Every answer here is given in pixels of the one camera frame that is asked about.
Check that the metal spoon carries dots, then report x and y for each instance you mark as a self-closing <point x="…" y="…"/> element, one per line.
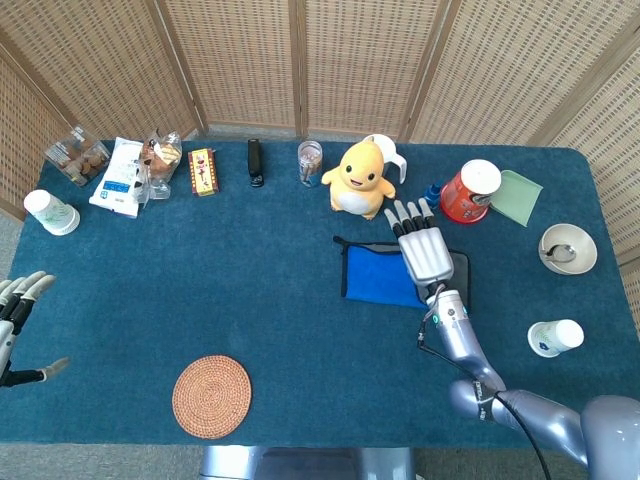
<point x="562" y="252"/>

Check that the woven bamboo folding screen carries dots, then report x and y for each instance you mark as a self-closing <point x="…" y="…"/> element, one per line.
<point x="250" y="60"/>

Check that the beige bowl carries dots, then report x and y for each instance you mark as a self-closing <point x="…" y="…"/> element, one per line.
<point x="582" y="242"/>

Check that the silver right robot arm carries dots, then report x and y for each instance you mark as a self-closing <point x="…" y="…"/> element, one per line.
<point x="465" y="340"/>

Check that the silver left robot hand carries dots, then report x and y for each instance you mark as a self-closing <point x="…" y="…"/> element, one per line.
<point x="27" y="290"/>

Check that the paper cup with blue print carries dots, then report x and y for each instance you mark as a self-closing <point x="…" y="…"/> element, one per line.
<point x="555" y="337"/>

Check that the paper cup with green print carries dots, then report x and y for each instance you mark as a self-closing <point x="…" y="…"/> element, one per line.
<point x="52" y="212"/>

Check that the small blue bottle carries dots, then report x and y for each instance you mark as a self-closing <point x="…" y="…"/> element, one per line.
<point x="433" y="192"/>

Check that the small red yellow box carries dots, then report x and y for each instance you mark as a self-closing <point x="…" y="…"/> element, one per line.
<point x="203" y="172"/>

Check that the clear plastic cookie box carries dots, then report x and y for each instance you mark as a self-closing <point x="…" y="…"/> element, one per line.
<point x="77" y="155"/>

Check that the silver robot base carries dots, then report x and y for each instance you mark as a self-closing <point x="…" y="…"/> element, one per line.
<point x="300" y="465"/>

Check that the white snack bag blue print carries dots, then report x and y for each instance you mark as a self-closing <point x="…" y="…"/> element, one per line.
<point x="117" y="180"/>

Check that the black stapler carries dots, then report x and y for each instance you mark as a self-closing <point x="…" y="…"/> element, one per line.
<point x="256" y="162"/>

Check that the clear bag of bread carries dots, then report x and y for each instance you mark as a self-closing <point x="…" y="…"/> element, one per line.
<point x="162" y="160"/>

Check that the grey blue-backed cloth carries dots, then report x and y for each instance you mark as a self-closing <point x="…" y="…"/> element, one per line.
<point x="375" y="275"/>

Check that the clear jar with sticks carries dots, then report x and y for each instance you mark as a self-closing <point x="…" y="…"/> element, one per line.
<point x="310" y="162"/>

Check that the yellow plush toy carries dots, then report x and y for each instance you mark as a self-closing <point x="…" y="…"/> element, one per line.
<point x="357" y="182"/>

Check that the round woven rattan coaster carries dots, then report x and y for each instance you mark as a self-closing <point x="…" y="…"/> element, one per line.
<point x="212" y="397"/>

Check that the white plastic pitcher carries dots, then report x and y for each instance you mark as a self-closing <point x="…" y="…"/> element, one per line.
<point x="395" y="155"/>

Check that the light green cloth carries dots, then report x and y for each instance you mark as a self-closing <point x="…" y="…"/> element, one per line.
<point x="520" y="197"/>

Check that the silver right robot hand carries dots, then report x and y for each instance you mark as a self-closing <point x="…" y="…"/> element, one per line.
<point x="425" y="255"/>

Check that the blue table cloth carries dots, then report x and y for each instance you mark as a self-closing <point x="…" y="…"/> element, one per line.
<point x="200" y="280"/>

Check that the red instant noodle cup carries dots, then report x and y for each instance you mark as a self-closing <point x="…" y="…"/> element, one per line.
<point x="470" y="192"/>

